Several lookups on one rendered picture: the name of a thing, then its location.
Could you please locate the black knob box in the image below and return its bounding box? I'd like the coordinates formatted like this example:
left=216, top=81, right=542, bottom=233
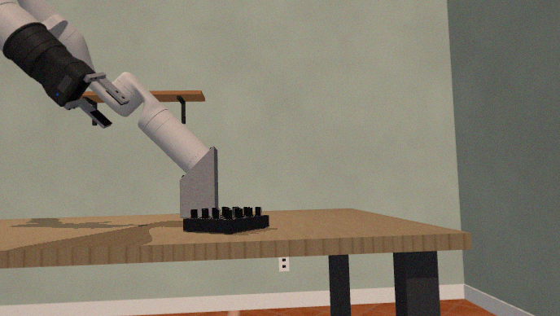
left=183, top=207, right=269, bottom=234

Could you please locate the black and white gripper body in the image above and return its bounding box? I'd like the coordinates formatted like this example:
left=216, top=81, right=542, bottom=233
left=0, top=2, right=96, bottom=107

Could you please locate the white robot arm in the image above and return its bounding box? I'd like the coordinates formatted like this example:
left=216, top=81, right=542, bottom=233
left=17, top=0, right=209, bottom=173

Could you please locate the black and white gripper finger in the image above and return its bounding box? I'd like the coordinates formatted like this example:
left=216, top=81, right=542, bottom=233
left=84, top=72, right=130, bottom=105
left=64, top=99, right=112, bottom=129

